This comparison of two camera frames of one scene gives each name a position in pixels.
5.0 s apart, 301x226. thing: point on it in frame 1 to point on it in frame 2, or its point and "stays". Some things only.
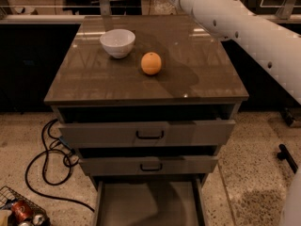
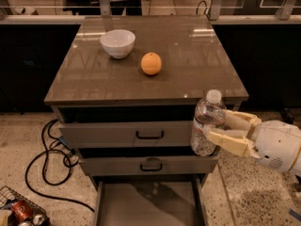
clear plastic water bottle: x=163 y=5 to x=209 y=112
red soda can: x=21 y=211 stays
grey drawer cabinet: x=146 y=102 stays
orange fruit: x=150 y=63 stays
